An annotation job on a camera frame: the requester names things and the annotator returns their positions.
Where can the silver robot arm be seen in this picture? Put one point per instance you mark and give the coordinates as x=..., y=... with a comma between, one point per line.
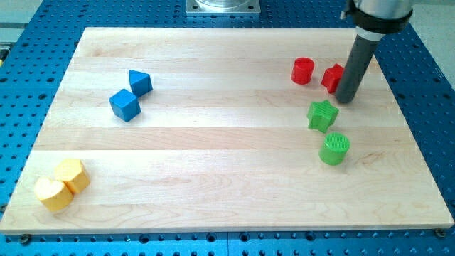
x=373, y=20

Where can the red star block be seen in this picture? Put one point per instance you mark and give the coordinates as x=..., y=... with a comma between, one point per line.
x=332, y=77

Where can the yellow hexagon block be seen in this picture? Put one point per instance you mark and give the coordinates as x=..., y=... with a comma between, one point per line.
x=73, y=174

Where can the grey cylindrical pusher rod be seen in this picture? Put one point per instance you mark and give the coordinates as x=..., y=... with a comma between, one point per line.
x=359, y=59

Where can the yellow heart block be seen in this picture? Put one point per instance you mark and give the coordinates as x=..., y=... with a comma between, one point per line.
x=53, y=194

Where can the light wooden board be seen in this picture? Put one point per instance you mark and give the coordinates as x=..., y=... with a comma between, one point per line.
x=222, y=141

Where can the green star block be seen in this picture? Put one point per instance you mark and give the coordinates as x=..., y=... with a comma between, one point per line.
x=321, y=115

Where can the red cylinder block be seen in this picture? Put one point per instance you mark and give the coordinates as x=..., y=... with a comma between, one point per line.
x=302, y=71

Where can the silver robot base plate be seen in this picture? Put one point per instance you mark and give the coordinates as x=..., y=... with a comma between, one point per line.
x=223, y=6

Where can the green cylinder block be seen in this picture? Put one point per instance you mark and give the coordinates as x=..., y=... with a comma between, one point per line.
x=334, y=149

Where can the blue triangular prism block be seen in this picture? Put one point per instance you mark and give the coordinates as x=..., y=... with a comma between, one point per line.
x=140, y=83

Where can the blue cube block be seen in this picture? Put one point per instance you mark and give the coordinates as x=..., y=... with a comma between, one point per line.
x=125, y=105

